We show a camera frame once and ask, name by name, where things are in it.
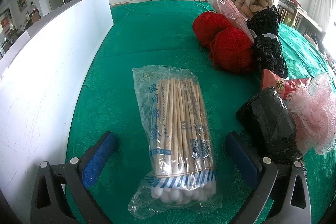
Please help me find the black plastic bag roll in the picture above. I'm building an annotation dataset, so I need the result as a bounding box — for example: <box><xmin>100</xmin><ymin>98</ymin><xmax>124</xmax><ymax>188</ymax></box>
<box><xmin>236</xmin><ymin>87</ymin><xmax>304</xmax><ymax>165</ymax></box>

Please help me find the bag of cotton swabs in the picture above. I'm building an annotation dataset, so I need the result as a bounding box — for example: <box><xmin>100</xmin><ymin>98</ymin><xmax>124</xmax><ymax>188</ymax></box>
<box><xmin>128</xmin><ymin>65</ymin><xmax>222</xmax><ymax>219</ymax></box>

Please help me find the red snack packet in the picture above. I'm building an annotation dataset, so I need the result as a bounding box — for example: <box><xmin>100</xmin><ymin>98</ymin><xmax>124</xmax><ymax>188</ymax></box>
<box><xmin>261</xmin><ymin>69</ymin><xmax>311</xmax><ymax>100</ymax></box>

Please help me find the pink mesh bath sponge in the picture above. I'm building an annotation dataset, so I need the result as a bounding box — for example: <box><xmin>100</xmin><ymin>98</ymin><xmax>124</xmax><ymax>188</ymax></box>
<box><xmin>286</xmin><ymin>73</ymin><xmax>335</xmax><ymax>155</ymax></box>

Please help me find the black lace hair accessory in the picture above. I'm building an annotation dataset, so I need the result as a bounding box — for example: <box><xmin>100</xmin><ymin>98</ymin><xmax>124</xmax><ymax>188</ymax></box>
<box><xmin>247</xmin><ymin>5</ymin><xmax>288</xmax><ymax>78</ymax></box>

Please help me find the red yarn ball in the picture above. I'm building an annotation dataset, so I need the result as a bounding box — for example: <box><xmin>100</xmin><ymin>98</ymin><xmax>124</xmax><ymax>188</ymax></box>
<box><xmin>193</xmin><ymin>11</ymin><xmax>252</xmax><ymax>73</ymax></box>

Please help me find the pink packaged cloth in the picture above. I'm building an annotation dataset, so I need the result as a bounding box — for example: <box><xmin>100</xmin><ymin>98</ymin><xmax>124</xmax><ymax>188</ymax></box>
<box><xmin>208</xmin><ymin>0</ymin><xmax>254</xmax><ymax>42</ymax></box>

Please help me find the white cardboard storage box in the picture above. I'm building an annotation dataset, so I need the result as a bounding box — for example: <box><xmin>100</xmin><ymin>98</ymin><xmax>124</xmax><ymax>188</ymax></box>
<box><xmin>1</xmin><ymin>0</ymin><xmax>113</xmax><ymax>222</ymax></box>

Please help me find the green satin tablecloth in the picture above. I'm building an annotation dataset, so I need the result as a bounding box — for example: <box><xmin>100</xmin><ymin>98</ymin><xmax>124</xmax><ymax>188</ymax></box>
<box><xmin>57</xmin><ymin>0</ymin><xmax>336</xmax><ymax>224</ymax></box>

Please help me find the wooden railing furniture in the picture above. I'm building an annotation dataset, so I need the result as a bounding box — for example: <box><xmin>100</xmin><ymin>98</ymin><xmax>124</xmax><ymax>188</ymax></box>
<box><xmin>277</xmin><ymin>0</ymin><xmax>326</xmax><ymax>40</ymax></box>

